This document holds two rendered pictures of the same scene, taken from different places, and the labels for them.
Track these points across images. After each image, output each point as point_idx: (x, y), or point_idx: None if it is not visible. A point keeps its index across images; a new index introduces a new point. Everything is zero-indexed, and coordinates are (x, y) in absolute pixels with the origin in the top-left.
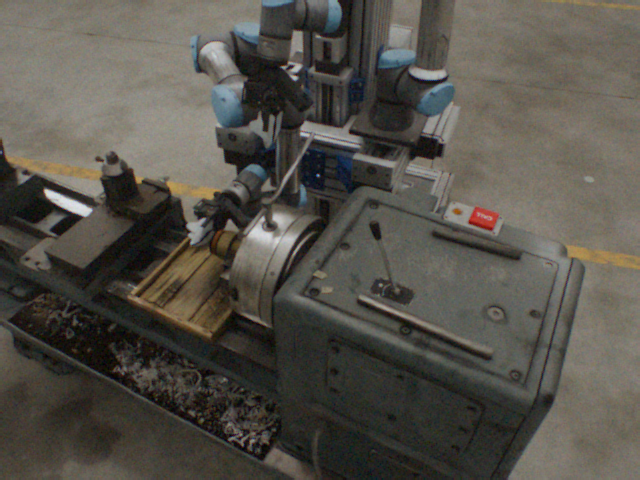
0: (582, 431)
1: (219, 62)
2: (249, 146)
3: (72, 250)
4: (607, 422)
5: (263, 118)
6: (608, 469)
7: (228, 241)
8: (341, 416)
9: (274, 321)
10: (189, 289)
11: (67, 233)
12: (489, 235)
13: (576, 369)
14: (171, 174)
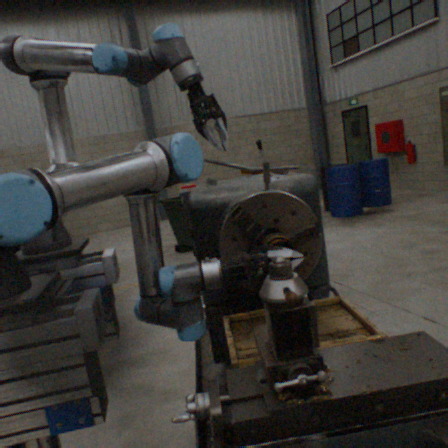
0: (158, 401)
1: (96, 161)
2: (103, 309)
3: (427, 353)
4: (144, 396)
5: (224, 118)
6: (178, 388)
7: (281, 234)
8: None
9: (319, 202)
10: (320, 330)
11: (422, 378)
12: (200, 185)
13: (106, 417)
14: None
